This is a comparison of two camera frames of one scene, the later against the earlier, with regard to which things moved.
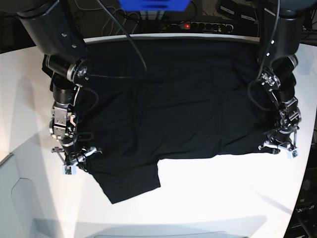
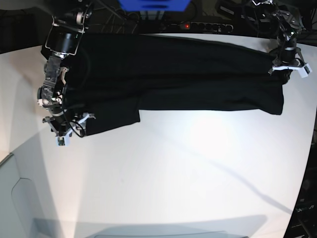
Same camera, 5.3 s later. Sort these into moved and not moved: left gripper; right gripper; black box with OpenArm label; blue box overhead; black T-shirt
Moved: left gripper; right gripper; black T-shirt
Not moved: blue box overhead; black box with OpenArm label
